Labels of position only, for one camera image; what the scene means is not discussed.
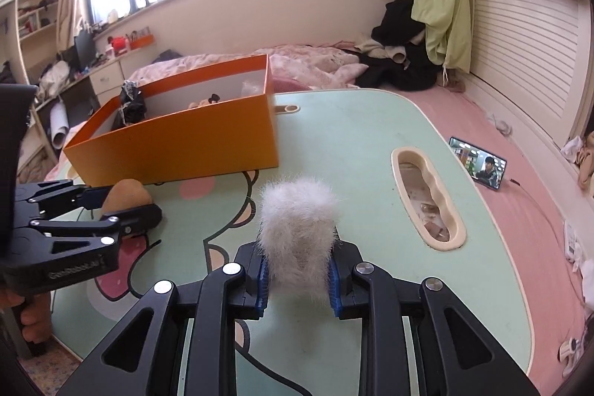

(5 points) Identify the beige garment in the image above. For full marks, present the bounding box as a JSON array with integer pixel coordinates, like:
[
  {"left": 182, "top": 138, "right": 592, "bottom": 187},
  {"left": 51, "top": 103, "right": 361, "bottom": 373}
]
[{"left": 357, "top": 32, "right": 425, "bottom": 63}]

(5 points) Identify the black lace cloth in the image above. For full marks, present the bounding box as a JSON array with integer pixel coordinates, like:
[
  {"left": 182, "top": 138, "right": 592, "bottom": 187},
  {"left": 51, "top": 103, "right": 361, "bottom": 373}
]
[{"left": 118, "top": 81, "right": 148, "bottom": 125}]

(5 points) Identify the person's left hand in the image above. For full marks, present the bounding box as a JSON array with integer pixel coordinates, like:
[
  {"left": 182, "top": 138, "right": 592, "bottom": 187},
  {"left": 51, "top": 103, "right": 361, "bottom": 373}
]
[{"left": 0, "top": 288, "right": 53, "bottom": 344}]

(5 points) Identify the black monitor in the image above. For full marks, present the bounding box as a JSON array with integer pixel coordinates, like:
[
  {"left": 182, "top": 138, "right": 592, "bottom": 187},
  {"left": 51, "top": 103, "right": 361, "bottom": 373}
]
[{"left": 74, "top": 29, "right": 97, "bottom": 69}]

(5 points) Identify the white desk with drawers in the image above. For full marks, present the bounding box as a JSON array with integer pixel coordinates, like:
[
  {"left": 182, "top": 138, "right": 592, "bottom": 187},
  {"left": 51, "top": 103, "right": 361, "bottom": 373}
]
[{"left": 35, "top": 36, "right": 156, "bottom": 109}]

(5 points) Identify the orange cardboard box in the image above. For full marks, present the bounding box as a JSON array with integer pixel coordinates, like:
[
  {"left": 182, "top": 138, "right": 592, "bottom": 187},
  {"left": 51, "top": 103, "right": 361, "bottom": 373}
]
[{"left": 62, "top": 54, "right": 280, "bottom": 188}]

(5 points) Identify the white fluffy fur piece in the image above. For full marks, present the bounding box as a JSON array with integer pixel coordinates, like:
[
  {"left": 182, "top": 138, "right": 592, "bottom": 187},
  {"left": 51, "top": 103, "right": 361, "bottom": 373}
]
[{"left": 257, "top": 174, "right": 342, "bottom": 301}]

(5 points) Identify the white power strip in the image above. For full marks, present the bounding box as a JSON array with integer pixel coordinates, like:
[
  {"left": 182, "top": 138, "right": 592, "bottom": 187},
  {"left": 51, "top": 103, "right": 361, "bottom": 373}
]
[{"left": 564, "top": 220, "right": 583, "bottom": 262}]

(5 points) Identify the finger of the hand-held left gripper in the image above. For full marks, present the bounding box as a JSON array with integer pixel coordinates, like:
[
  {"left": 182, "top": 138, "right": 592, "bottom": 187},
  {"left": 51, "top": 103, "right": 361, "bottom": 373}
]
[
  {"left": 14, "top": 178, "right": 113, "bottom": 217},
  {"left": 28, "top": 203, "right": 163, "bottom": 245}
]

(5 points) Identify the pink bed sheet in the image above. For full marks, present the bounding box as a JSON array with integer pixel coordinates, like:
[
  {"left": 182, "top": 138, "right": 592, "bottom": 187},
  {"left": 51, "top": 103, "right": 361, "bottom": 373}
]
[{"left": 274, "top": 76, "right": 594, "bottom": 387}]

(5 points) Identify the smartphone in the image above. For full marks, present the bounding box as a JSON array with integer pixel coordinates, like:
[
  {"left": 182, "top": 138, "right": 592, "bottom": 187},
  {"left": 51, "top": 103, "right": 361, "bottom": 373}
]
[{"left": 448, "top": 136, "right": 507, "bottom": 193}]

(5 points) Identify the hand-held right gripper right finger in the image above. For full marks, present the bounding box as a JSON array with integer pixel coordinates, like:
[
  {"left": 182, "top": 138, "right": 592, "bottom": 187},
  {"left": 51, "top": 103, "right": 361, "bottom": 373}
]
[{"left": 327, "top": 233, "right": 541, "bottom": 396}]

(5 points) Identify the white paper roll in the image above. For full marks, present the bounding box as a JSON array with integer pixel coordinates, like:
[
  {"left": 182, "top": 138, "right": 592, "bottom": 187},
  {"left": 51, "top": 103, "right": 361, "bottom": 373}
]
[{"left": 50, "top": 104, "right": 70, "bottom": 148}]

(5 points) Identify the white crumpled cloth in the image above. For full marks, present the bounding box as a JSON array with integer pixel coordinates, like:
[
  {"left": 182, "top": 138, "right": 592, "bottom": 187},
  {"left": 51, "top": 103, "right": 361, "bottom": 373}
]
[{"left": 561, "top": 136, "right": 583, "bottom": 160}]

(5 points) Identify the small toy figurine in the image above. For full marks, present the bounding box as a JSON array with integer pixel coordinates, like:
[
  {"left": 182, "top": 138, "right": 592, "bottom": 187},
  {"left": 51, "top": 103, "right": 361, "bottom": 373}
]
[{"left": 188, "top": 94, "right": 221, "bottom": 109}]

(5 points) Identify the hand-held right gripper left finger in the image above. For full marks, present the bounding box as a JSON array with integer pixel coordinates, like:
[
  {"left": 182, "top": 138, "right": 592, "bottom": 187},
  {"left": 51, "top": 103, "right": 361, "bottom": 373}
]
[{"left": 65, "top": 240, "right": 270, "bottom": 396}]

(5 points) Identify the white bookshelf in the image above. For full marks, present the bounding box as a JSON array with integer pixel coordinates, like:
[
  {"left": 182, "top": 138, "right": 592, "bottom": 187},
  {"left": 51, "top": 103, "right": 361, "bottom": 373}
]
[{"left": 0, "top": 0, "right": 61, "bottom": 86}]

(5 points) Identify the white charger cable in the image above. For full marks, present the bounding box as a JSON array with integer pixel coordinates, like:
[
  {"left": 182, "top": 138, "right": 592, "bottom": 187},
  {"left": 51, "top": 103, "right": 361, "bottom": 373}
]
[{"left": 489, "top": 113, "right": 513, "bottom": 134}]

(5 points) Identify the beige soft bundle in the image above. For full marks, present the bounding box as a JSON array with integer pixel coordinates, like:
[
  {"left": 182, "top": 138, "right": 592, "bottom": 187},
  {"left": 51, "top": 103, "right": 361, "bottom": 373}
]
[{"left": 577, "top": 135, "right": 594, "bottom": 188}]

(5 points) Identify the pile of black clothes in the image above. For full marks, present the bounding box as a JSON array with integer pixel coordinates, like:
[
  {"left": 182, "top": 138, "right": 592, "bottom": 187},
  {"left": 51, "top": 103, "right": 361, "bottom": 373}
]
[{"left": 357, "top": 0, "right": 439, "bottom": 91}]

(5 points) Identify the pink patterned quilt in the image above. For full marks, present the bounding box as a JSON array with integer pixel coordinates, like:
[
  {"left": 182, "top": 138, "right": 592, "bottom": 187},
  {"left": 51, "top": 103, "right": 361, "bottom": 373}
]
[{"left": 127, "top": 43, "right": 367, "bottom": 93}]

